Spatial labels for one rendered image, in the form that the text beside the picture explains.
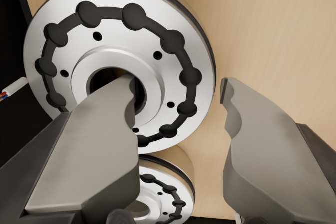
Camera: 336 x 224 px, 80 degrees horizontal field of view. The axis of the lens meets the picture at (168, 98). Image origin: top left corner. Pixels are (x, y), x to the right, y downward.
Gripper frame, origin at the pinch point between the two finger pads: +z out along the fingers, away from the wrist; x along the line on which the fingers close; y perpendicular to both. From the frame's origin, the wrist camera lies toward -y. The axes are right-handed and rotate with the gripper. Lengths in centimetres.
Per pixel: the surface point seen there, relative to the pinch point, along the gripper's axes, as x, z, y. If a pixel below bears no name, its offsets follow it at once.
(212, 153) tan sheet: 3.4, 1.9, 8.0
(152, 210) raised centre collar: -1.5, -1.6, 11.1
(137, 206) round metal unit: -3.0, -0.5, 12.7
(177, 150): 0.3, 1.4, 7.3
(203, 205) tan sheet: 3.7, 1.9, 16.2
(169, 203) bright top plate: -0.2, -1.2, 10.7
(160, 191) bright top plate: -0.9, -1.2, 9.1
